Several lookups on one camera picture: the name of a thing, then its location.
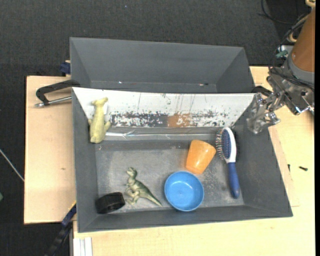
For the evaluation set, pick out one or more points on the grey metal bin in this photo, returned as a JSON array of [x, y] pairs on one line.
[[160, 62]]

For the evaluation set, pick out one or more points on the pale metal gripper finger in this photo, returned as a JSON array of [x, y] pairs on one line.
[[253, 112], [270, 119]]

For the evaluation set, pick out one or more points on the black round puck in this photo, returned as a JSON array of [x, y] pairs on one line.
[[110, 202]]

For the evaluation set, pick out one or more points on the yellow toy animal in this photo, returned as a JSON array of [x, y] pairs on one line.
[[98, 122]]

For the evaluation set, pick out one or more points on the blue plastic bowl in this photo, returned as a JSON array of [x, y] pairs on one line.
[[183, 191]]

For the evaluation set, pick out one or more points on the orange plastic cup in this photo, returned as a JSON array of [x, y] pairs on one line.
[[200, 156]]

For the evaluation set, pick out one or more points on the blue and white hairbrush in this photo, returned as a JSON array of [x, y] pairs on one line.
[[228, 145]]

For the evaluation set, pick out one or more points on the green toy dinosaur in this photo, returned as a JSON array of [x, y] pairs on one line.
[[136, 187]]

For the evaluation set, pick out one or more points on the small black screw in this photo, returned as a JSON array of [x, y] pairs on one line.
[[303, 168]]

